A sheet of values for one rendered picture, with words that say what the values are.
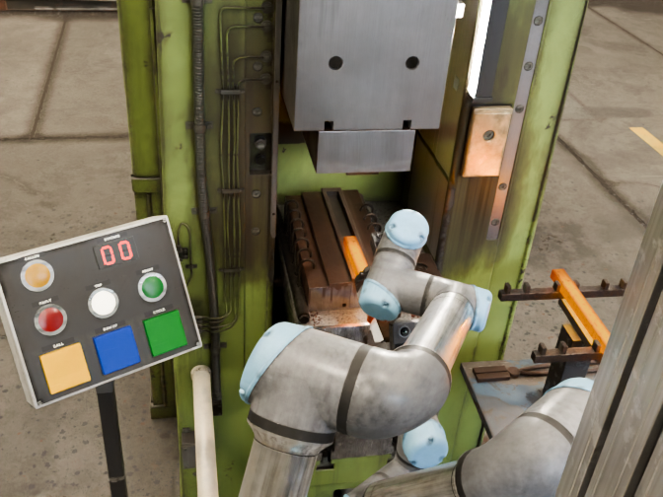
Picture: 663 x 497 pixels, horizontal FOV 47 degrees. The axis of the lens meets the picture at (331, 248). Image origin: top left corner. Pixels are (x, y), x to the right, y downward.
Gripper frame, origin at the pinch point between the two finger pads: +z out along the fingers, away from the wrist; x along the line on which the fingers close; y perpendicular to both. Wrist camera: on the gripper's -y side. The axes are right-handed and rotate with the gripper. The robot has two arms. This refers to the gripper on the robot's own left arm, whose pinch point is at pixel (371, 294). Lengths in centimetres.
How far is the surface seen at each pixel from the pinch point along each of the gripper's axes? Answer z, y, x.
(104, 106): 254, -247, -89
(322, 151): -23.3, -21.8, -11.4
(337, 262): 9.5, -12.6, -4.4
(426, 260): 10.6, -12.5, 17.6
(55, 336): -11, 10, -63
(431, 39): -43, -33, 8
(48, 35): 321, -367, -139
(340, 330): 10.5, 4.0, -5.7
